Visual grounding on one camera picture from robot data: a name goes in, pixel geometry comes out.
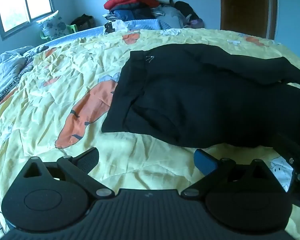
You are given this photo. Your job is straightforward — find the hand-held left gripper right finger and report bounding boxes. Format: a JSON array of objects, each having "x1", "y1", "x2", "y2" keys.
[{"x1": 181, "y1": 149, "x2": 288, "y2": 198}]

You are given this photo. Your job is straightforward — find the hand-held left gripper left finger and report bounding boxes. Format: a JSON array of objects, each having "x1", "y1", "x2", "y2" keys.
[{"x1": 15, "y1": 147, "x2": 117, "y2": 202}]

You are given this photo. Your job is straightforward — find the black pants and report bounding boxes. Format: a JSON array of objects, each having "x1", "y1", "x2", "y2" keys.
[{"x1": 101, "y1": 44, "x2": 300, "y2": 151}]

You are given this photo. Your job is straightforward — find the yellow printed bedsheet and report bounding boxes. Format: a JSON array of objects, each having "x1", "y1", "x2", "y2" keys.
[{"x1": 0, "y1": 27, "x2": 300, "y2": 238}]

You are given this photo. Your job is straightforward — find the white striped blanket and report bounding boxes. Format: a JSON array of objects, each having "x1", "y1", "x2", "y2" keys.
[{"x1": 0, "y1": 45, "x2": 41, "y2": 113}]

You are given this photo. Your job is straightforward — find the green plastic chair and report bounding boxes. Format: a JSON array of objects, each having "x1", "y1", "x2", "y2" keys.
[{"x1": 40, "y1": 24, "x2": 78, "y2": 42}]

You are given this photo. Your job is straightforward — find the floral pillow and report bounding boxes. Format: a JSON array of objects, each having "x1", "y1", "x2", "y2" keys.
[{"x1": 36, "y1": 10, "x2": 71, "y2": 41}]

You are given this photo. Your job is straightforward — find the dark bag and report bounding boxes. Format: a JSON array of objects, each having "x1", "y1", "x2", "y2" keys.
[{"x1": 70, "y1": 14, "x2": 97, "y2": 31}]

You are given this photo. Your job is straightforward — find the purple cloth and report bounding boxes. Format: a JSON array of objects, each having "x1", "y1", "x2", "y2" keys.
[{"x1": 184, "y1": 17, "x2": 205, "y2": 29}]

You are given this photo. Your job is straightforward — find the blue quilted cover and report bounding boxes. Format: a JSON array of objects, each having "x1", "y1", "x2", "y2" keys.
[{"x1": 34, "y1": 19, "x2": 175, "y2": 48}]

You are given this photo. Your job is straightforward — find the black backpack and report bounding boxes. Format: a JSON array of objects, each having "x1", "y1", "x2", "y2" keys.
[{"x1": 174, "y1": 1, "x2": 203, "y2": 23}]

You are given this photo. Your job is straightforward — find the brown wooden door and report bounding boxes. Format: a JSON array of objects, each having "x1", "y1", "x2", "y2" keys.
[{"x1": 219, "y1": 0, "x2": 278, "y2": 40}]

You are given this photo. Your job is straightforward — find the pile of folded clothes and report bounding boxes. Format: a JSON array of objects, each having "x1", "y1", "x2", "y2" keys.
[{"x1": 102, "y1": 0, "x2": 186, "y2": 29}]

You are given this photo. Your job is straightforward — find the window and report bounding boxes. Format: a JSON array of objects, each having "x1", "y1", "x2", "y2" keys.
[{"x1": 0, "y1": 0, "x2": 53, "y2": 41}]

